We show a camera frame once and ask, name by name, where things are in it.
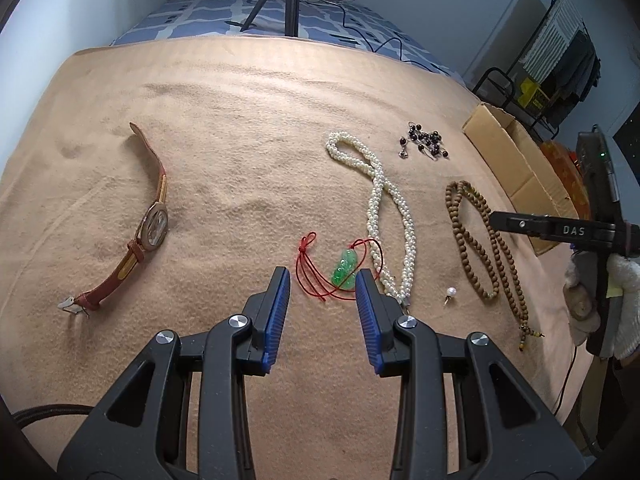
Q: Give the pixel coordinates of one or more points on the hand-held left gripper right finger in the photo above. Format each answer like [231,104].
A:
[366,310]

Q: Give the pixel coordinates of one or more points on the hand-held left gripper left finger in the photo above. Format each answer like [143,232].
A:
[277,310]

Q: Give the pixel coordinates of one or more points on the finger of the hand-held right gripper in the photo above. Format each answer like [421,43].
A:
[540,227]

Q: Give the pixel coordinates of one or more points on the brown cardboard box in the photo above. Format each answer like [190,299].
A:
[520,170]

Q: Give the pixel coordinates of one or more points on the person's right hand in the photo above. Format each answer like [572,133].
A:
[625,305]

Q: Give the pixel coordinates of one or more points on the orange patterned cloth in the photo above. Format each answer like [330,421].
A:
[562,160]

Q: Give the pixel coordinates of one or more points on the single pearl earring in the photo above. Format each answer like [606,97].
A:
[452,291]

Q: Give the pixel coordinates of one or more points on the dark hanging clothes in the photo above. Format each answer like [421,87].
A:
[575,75]

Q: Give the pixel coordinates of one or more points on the yellow plastic crate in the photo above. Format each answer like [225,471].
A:
[530,92]

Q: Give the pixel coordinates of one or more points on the black metal clothes rack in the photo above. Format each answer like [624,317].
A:
[495,80]

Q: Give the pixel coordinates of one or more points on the white striped towel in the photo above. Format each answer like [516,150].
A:
[555,35]

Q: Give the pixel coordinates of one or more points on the beige blanket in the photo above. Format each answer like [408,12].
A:
[225,135]

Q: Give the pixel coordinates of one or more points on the blue checkered bed sheet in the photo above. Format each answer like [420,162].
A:
[200,15]

